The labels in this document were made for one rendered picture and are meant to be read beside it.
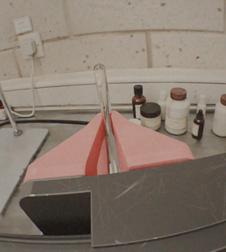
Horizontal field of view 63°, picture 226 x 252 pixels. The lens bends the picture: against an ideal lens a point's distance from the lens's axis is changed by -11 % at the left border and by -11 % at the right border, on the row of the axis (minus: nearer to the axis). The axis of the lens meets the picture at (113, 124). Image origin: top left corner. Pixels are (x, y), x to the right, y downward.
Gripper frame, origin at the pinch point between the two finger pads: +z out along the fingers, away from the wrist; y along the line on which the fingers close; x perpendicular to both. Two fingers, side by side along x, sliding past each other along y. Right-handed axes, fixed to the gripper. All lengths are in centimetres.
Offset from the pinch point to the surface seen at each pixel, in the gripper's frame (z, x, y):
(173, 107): 29.0, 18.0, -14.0
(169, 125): 29.7, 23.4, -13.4
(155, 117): 31.4, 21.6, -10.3
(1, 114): 49, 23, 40
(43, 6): 54, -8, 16
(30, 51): 53, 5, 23
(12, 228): 6.9, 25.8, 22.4
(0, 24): 58, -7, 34
